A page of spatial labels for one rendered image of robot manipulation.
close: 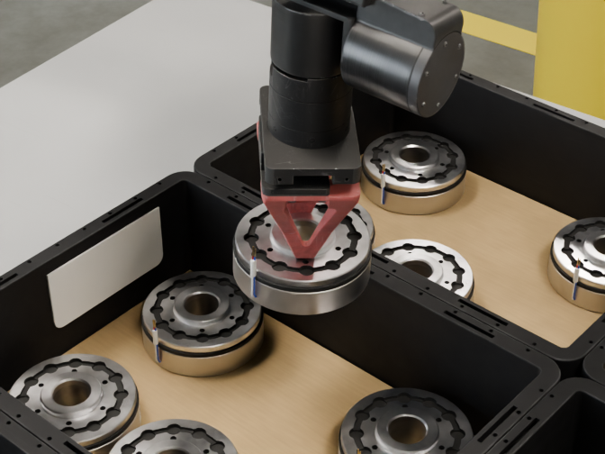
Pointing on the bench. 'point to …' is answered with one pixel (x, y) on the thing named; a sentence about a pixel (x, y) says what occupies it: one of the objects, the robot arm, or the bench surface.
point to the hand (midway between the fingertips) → (302, 227)
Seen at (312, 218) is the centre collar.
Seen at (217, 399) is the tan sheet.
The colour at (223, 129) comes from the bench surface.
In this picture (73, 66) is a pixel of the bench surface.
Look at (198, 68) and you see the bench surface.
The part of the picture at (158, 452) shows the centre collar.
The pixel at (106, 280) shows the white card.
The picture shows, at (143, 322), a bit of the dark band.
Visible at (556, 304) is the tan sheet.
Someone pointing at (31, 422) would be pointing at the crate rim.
